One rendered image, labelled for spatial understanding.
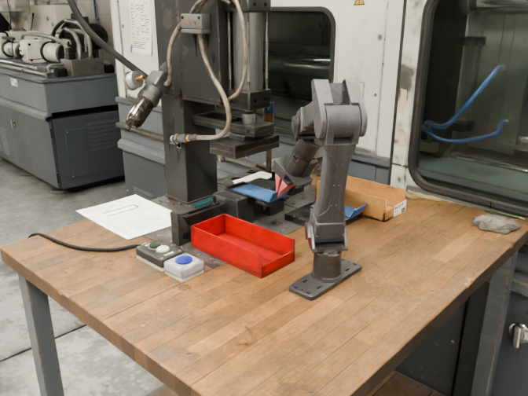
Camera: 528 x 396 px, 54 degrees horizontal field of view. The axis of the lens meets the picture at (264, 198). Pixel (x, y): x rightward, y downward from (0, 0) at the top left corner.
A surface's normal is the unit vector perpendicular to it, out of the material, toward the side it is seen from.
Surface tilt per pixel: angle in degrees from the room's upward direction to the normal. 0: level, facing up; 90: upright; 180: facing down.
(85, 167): 90
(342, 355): 0
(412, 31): 90
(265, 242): 90
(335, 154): 104
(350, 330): 0
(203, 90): 90
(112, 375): 0
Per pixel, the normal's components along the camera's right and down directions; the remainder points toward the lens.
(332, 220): 0.12, 0.56
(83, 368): 0.00, -0.94
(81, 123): 0.69, 0.25
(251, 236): -0.68, 0.25
